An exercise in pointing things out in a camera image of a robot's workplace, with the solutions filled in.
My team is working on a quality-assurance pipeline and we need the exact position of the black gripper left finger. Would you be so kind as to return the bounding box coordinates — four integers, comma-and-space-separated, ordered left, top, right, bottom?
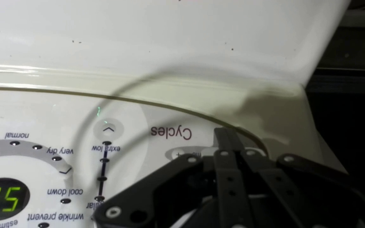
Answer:
92, 126, 239, 228

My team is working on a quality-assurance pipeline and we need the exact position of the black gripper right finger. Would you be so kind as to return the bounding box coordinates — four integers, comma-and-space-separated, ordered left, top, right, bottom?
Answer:
231, 130, 365, 228

